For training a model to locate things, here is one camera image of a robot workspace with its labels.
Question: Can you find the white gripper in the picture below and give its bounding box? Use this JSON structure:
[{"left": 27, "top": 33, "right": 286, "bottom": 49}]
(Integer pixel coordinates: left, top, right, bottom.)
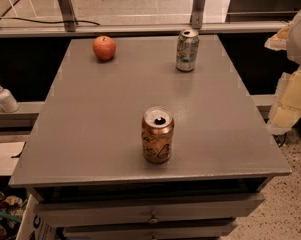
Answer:
[{"left": 264, "top": 10, "right": 301, "bottom": 135}]

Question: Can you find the green white 7up can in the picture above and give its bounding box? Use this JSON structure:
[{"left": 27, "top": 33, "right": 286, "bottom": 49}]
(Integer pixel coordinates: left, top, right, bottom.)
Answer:
[{"left": 176, "top": 29, "right": 199, "bottom": 72}]

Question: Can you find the orange soda can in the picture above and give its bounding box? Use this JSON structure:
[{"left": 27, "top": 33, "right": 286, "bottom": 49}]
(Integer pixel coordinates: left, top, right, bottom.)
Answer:
[{"left": 141, "top": 106, "right": 174, "bottom": 164}]

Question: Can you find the grey upper drawer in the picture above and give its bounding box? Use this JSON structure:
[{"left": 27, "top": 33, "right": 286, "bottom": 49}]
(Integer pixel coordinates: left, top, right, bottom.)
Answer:
[{"left": 35, "top": 193, "right": 265, "bottom": 227}]

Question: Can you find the grey drawer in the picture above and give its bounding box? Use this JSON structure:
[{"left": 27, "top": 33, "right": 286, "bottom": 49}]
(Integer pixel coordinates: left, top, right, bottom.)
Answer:
[
  {"left": 64, "top": 219, "right": 237, "bottom": 240},
  {"left": 35, "top": 193, "right": 265, "bottom": 227}
]

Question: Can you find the grey lower drawer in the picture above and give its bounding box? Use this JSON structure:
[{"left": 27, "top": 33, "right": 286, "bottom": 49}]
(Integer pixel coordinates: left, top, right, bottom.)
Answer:
[{"left": 64, "top": 219, "right": 237, "bottom": 240}]

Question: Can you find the red apple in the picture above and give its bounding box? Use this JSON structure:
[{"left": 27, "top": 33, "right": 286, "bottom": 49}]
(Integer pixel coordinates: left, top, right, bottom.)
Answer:
[{"left": 92, "top": 36, "right": 116, "bottom": 61}]

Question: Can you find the white pump bottle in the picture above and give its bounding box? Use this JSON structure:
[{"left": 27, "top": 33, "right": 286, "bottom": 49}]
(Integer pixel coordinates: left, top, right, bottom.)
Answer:
[{"left": 0, "top": 85, "right": 19, "bottom": 113}]

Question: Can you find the white cardboard box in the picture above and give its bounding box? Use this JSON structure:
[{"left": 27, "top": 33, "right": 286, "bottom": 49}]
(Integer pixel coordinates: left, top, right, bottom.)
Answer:
[{"left": 16, "top": 195, "right": 56, "bottom": 240}]

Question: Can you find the right metal rail post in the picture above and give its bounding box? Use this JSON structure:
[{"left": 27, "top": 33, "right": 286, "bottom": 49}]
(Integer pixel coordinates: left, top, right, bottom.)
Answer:
[{"left": 190, "top": 0, "right": 206, "bottom": 29}]

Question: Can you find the metal rail post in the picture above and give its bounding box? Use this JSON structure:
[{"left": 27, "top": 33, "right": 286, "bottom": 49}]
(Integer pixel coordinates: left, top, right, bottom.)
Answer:
[
  {"left": 190, "top": 0, "right": 206, "bottom": 29},
  {"left": 57, "top": 0, "right": 77, "bottom": 32}
]

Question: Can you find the left metal rail post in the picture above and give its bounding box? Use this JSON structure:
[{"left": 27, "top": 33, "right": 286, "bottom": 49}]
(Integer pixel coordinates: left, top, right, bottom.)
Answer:
[{"left": 57, "top": 0, "right": 77, "bottom": 32}]

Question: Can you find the black cable on floor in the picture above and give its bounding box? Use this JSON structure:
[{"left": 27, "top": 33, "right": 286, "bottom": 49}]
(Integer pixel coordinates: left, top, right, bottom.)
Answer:
[{"left": 0, "top": 15, "right": 101, "bottom": 27}]

